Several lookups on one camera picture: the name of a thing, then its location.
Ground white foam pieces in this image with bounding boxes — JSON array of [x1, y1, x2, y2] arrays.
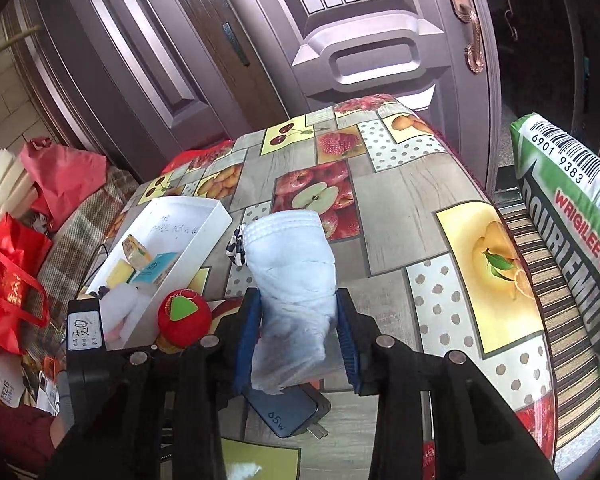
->
[[0, 152, 39, 226]]

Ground striped seat cushion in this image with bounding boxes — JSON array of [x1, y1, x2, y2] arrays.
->
[[495, 200, 600, 477]]

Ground black door latch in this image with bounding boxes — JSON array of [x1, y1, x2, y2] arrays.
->
[[222, 22, 251, 67]]

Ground person's left forearm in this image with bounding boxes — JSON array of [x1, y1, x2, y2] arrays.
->
[[0, 404, 70, 480]]

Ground teal box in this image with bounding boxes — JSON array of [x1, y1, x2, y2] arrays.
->
[[132, 252, 179, 284]]

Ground zebra print cloth item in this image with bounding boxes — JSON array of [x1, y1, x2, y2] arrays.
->
[[226, 225, 249, 266]]

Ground white face mask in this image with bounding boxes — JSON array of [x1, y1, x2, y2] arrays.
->
[[242, 211, 339, 396]]

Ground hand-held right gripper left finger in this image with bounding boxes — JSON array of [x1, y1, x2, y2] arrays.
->
[[45, 287, 264, 480]]

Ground brass door handle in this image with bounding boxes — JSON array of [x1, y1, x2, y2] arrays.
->
[[437, 0, 487, 75]]

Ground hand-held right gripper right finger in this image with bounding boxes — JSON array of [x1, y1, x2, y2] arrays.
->
[[336, 287, 544, 480]]

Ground red plastic bag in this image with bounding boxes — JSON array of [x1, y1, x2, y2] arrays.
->
[[20, 137, 109, 231]]

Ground white fluffy plush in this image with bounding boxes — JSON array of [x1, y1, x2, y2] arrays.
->
[[97, 282, 152, 342]]

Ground yellow sponge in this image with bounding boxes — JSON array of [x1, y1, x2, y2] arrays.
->
[[105, 260, 136, 289]]

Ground purple panelled door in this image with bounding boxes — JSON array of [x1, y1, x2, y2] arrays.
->
[[55, 0, 502, 192]]

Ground red tote bag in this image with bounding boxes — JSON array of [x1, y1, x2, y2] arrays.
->
[[0, 214, 54, 357]]

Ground plaid blanket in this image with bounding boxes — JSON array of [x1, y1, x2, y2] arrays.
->
[[30, 165, 142, 312]]

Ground black power charger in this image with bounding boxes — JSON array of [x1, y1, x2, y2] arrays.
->
[[242, 382, 331, 441]]

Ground yellow and white box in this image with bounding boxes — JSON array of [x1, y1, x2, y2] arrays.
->
[[121, 236, 154, 271]]

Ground white rectangular tray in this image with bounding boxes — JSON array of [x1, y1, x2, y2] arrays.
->
[[87, 196, 234, 352]]

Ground black cable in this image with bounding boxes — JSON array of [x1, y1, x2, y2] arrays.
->
[[76, 244, 109, 297]]

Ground red plush apple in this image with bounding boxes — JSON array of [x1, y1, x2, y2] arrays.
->
[[158, 290, 214, 350]]

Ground green Wrigilee's gum packet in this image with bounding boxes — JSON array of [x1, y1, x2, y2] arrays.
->
[[509, 112, 600, 411]]

